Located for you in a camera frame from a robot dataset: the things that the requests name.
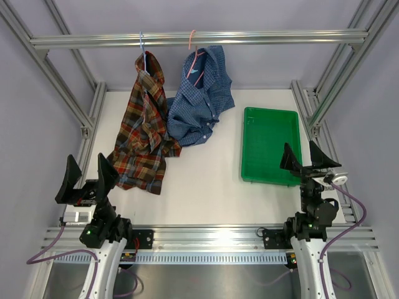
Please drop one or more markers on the green plastic tray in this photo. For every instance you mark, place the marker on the green plastic tray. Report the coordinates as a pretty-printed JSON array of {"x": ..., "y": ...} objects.
[{"x": 265, "y": 132}]

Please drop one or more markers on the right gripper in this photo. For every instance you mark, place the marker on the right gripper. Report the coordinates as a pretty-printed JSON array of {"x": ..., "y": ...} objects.
[{"x": 319, "y": 161}]

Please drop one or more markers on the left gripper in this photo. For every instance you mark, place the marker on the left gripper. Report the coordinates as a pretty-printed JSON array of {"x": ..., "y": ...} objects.
[{"x": 93, "y": 191}]

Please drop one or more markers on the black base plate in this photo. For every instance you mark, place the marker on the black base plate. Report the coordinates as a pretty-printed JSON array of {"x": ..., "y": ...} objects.
[
  {"x": 275, "y": 239},
  {"x": 142, "y": 239}
]

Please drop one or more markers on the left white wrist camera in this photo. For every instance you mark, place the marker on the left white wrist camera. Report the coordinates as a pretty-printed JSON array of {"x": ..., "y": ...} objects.
[{"x": 78, "y": 215}]

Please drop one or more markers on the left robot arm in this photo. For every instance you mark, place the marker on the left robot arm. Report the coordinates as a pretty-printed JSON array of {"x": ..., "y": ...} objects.
[{"x": 104, "y": 237}]

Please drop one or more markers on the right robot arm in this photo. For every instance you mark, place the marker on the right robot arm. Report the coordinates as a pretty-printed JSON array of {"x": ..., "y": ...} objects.
[{"x": 307, "y": 230}]

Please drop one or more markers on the light blue wire hanger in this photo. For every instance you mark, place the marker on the light blue wire hanger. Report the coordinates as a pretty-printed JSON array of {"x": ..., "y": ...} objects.
[{"x": 142, "y": 51}]

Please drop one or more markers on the white slotted cable duct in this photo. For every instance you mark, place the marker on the white slotted cable duct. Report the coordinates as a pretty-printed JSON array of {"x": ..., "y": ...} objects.
[{"x": 206, "y": 258}]

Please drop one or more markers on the aluminium frame top rail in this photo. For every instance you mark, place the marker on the aluminium frame top rail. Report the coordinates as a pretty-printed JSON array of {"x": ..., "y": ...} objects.
[{"x": 341, "y": 36}]

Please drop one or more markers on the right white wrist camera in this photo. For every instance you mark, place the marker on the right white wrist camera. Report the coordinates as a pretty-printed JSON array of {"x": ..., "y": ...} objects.
[{"x": 330, "y": 178}]

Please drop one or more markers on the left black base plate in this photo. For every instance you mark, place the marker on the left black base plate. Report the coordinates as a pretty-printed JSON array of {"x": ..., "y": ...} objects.
[{"x": 142, "y": 239}]

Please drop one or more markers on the blue checked shirt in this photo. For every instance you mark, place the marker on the blue checked shirt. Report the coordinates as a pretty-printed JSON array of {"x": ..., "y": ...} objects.
[{"x": 200, "y": 100}]

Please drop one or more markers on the front aluminium rail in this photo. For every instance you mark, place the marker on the front aluminium rail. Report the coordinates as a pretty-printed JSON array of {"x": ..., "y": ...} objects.
[{"x": 223, "y": 239}]

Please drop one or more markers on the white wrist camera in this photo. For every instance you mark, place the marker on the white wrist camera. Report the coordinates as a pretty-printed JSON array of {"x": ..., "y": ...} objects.
[
  {"x": 78, "y": 215},
  {"x": 330, "y": 178}
]

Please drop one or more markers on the pink wire hanger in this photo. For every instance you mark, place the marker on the pink wire hanger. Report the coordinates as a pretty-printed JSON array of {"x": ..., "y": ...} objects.
[{"x": 196, "y": 54}]

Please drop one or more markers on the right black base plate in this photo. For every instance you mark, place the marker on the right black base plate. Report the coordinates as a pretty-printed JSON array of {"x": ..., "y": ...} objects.
[{"x": 275, "y": 239}]

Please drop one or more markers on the brown red plaid shirt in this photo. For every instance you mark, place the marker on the brown red plaid shirt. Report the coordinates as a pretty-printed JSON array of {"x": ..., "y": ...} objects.
[{"x": 143, "y": 143}]

